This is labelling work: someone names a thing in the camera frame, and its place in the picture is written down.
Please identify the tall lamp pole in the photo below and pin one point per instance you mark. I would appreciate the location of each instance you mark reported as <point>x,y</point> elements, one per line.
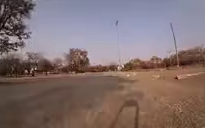
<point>118,46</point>

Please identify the brown-leaved tree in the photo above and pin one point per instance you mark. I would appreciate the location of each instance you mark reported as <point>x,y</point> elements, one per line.
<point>77,60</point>

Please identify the grey paved ground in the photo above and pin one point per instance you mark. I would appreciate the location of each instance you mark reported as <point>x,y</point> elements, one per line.
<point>50,96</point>

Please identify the plain pole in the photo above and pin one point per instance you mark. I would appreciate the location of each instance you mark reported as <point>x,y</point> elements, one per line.
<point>174,44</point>

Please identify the dry brown grass field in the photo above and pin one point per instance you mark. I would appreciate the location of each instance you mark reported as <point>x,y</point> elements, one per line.
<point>180,96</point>

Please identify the pale low kerb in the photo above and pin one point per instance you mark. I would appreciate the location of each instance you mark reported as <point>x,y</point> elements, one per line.
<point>186,76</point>

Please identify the distant row of trees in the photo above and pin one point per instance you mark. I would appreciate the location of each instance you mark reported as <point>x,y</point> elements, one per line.
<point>196,55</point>

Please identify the tall dark tree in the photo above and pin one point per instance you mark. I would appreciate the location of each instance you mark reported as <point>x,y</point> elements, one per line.
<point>3,23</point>

